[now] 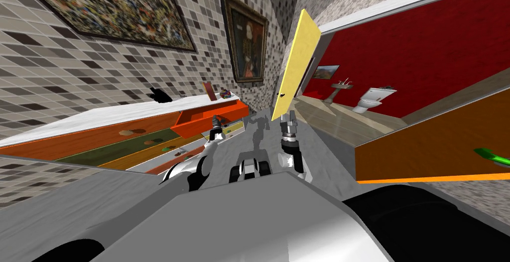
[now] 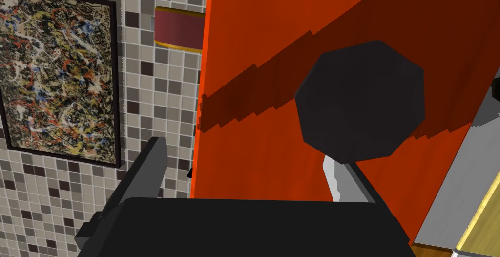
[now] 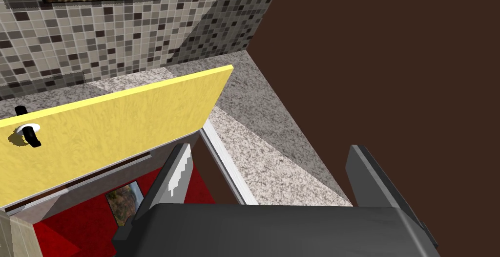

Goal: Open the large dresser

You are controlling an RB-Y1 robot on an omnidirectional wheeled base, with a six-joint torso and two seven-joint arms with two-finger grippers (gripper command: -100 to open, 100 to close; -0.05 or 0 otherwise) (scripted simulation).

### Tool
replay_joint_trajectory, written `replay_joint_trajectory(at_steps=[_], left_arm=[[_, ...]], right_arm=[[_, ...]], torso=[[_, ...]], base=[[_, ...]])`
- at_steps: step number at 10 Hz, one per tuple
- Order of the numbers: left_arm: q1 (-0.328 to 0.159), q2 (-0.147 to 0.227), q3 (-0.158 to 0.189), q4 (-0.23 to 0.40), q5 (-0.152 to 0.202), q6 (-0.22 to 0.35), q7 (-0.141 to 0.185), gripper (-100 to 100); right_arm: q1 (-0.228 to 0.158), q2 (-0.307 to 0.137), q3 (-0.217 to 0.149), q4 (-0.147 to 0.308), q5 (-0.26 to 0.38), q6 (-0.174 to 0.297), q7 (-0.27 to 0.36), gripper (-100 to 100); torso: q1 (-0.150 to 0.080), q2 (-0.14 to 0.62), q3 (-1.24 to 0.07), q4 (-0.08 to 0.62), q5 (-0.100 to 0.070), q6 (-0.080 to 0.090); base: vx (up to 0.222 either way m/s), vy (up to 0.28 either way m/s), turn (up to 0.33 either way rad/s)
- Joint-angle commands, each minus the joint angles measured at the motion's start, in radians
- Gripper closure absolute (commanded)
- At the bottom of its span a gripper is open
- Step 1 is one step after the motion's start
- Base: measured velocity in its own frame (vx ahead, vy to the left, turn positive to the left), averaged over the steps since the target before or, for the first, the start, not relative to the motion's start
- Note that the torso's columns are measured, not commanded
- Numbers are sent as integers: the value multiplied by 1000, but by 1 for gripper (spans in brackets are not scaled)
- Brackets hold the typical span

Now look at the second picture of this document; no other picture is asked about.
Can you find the red cylinder with gold rim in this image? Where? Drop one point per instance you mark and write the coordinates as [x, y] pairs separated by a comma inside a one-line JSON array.
[[179, 28]]

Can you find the black round door knob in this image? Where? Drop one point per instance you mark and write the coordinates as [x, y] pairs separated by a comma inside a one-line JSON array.
[[359, 100]]

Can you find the orange door leaf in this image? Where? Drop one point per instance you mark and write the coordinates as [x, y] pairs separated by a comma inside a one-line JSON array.
[[254, 34]]

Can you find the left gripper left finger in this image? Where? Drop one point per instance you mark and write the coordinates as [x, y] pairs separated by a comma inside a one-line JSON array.
[[145, 171]]

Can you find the framed abstract splatter painting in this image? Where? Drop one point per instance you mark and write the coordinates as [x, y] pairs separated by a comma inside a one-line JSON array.
[[54, 73]]

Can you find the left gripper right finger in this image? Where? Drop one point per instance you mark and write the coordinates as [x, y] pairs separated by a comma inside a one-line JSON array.
[[351, 188]]

